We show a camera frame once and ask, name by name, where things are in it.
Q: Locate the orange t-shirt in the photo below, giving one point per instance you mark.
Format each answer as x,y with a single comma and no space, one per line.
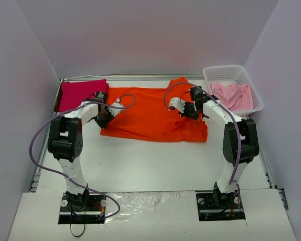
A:
148,119

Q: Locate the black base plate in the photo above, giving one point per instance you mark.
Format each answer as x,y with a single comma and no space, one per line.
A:
92,213
209,210

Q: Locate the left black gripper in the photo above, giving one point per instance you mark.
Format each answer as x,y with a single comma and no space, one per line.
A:
103,119

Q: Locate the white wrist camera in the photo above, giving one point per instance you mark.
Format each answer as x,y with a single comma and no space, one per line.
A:
115,109
177,103

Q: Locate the pink t-shirt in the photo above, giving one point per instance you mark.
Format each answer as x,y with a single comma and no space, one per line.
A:
234,97

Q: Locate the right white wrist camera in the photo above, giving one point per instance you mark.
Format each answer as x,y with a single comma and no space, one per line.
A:
177,103

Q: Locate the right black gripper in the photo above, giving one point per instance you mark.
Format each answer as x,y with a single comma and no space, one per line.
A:
189,112

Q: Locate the folded magenta t-shirt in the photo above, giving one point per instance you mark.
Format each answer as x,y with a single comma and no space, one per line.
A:
71,94

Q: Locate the white plastic basket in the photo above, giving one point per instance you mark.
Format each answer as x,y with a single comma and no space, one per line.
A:
227,74

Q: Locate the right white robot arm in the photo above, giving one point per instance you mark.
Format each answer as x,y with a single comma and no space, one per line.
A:
240,142

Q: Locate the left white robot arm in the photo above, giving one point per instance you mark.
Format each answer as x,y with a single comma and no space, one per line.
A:
65,141

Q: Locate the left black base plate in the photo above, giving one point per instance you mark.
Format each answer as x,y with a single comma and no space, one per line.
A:
92,213

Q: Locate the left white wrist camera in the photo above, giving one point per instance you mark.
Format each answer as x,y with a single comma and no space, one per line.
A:
115,109

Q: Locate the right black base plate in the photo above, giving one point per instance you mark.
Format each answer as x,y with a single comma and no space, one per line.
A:
209,210

